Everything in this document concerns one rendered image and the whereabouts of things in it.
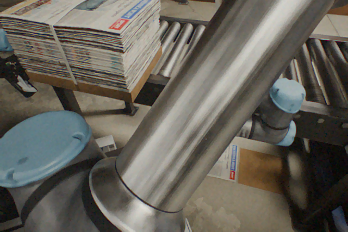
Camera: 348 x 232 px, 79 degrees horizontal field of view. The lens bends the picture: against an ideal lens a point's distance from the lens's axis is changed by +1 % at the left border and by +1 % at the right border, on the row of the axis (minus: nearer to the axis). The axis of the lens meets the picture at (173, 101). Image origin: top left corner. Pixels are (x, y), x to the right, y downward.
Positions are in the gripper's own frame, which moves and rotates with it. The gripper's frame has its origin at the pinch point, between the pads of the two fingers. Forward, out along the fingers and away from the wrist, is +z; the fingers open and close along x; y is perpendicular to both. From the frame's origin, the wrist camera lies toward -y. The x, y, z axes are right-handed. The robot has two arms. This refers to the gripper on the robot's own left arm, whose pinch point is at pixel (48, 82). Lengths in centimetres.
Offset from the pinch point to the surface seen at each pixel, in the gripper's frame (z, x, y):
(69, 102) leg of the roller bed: -4.2, 8.2, -19.0
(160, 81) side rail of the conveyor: 39.4, 9.2, 1.8
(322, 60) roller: 96, 39, 2
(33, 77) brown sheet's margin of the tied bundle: -0.7, -3.4, 4.5
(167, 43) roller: 33.7, 36.5, 1.1
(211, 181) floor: 66, 19, -78
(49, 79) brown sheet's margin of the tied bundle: 6.0, -3.5, 5.1
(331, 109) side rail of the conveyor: 93, 10, 2
